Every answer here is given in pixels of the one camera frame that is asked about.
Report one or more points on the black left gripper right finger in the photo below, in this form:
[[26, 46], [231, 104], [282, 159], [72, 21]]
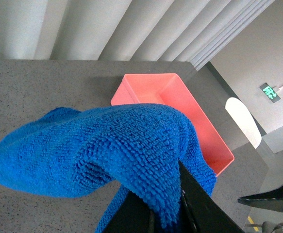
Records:
[[199, 214]]

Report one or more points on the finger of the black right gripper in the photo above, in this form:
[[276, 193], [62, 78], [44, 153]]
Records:
[[272, 200]]

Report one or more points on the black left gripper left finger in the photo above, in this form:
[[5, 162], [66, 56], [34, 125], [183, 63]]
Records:
[[133, 216]]

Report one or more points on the blue microfiber cloth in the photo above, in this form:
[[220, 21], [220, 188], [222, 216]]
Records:
[[70, 154]]

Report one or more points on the green exit sign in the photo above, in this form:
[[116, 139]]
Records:
[[270, 93]]

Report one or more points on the white pleated curtain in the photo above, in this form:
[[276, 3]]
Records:
[[123, 30]]

